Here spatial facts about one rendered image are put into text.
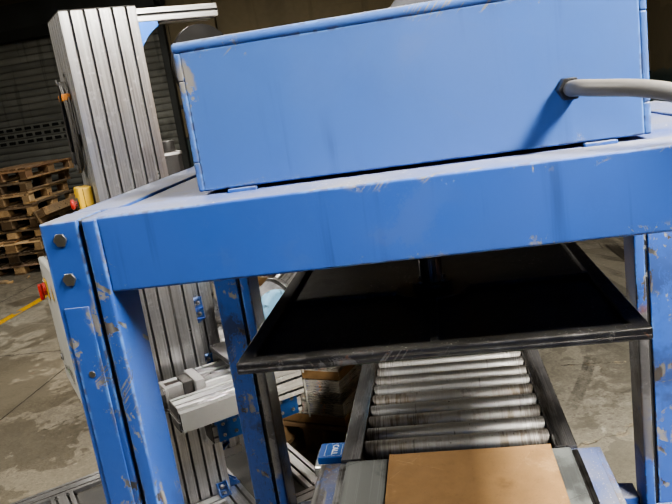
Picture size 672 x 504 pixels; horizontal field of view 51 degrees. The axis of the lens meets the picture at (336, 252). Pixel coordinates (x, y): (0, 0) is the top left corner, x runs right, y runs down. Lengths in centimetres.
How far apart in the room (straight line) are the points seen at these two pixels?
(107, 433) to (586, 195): 68
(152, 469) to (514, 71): 71
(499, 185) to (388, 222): 13
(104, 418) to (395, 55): 61
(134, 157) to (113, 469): 159
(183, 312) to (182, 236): 172
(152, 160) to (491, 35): 174
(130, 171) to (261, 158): 157
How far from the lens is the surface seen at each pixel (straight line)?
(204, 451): 279
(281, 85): 94
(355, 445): 180
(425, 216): 83
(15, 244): 948
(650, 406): 163
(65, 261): 95
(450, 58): 93
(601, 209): 85
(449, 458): 170
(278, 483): 170
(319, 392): 333
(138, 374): 99
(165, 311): 258
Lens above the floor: 166
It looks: 13 degrees down
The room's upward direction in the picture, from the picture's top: 8 degrees counter-clockwise
